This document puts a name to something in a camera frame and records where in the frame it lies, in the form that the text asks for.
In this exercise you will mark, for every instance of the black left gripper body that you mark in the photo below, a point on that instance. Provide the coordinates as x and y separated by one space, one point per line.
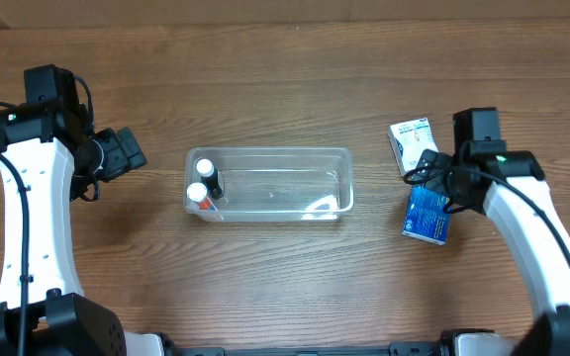
115 163

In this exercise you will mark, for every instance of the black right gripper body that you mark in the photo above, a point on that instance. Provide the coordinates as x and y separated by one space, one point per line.
435 166

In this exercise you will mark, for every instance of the blue medicine box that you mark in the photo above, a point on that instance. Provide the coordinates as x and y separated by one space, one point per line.
425 219

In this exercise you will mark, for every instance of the black tube white cap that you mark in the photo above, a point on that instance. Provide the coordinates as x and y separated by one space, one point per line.
209 176

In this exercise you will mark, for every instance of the orange tube white cap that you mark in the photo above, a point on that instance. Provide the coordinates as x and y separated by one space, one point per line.
199 198

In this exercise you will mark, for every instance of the clear plastic container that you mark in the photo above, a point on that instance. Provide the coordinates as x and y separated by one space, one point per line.
273 184

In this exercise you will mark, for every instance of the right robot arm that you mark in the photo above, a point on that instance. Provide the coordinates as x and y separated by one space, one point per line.
509 188

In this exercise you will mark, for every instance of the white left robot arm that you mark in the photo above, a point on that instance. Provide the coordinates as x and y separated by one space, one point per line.
49 155

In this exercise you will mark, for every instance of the white medicine box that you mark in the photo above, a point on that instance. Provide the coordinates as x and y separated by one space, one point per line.
409 140

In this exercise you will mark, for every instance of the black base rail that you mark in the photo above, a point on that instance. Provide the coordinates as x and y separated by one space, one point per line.
402 348

